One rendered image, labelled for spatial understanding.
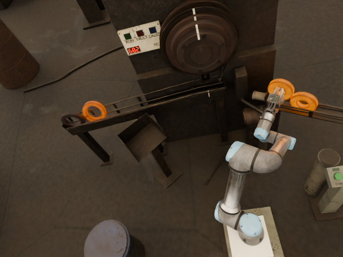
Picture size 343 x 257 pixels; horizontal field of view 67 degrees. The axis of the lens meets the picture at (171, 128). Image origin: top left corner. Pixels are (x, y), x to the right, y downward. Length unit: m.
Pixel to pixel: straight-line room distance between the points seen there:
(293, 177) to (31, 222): 2.34
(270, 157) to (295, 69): 1.82
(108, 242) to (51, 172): 1.31
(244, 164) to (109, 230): 1.03
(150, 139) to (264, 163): 0.87
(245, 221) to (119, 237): 0.82
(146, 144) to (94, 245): 0.75
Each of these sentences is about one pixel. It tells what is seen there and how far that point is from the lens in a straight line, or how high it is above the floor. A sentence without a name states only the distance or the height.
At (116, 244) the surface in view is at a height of 0.43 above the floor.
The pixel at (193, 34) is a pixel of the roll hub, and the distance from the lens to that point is 1.46.
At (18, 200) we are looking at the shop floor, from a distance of 3.07.
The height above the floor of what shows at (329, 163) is 0.52.
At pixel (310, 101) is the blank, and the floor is 0.77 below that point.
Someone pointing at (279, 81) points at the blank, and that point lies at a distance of 1.72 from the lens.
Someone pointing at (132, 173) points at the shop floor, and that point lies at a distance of 2.50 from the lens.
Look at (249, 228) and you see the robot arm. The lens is 1.55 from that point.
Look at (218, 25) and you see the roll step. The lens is 1.51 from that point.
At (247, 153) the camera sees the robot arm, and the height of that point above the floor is 0.95.
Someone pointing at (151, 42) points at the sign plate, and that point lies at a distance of 1.73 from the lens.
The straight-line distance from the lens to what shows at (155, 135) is 1.87.
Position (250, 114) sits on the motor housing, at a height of 0.53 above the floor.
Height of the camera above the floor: 2.10
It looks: 53 degrees down
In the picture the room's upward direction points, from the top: 23 degrees counter-clockwise
